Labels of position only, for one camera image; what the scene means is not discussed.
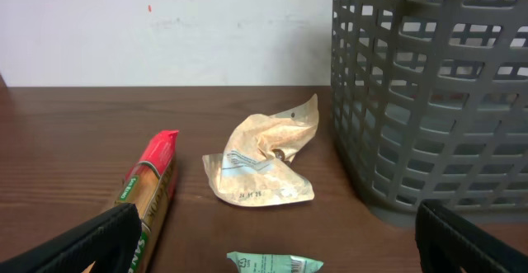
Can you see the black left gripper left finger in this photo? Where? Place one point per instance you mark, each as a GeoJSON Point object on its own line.
{"type": "Point", "coordinates": [105, 243]}

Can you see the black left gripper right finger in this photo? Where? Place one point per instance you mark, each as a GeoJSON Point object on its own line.
{"type": "Point", "coordinates": [449, 243]}

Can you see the mint green snack bar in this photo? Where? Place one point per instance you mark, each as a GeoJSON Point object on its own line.
{"type": "Point", "coordinates": [272, 263]}

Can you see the spaghetti pack red ends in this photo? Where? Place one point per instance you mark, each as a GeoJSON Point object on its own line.
{"type": "Point", "coordinates": [149, 185]}

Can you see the beige crumpled paper pouch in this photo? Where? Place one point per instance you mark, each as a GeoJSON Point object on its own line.
{"type": "Point", "coordinates": [254, 168]}

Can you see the grey plastic slotted basket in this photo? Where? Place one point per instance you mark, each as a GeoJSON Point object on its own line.
{"type": "Point", "coordinates": [429, 102]}

